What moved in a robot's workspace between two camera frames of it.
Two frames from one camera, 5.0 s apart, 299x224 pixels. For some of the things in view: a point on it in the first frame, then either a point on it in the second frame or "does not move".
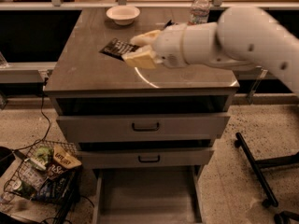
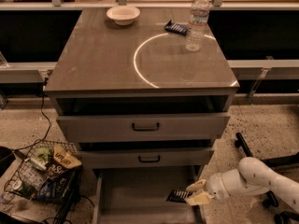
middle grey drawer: (145, 159) does not move
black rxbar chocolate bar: (117, 49) → (178, 196)
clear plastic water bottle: (199, 9) does not move
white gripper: (169, 46) → (214, 185)
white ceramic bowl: (123, 15) does not move
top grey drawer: (143, 128) does not move
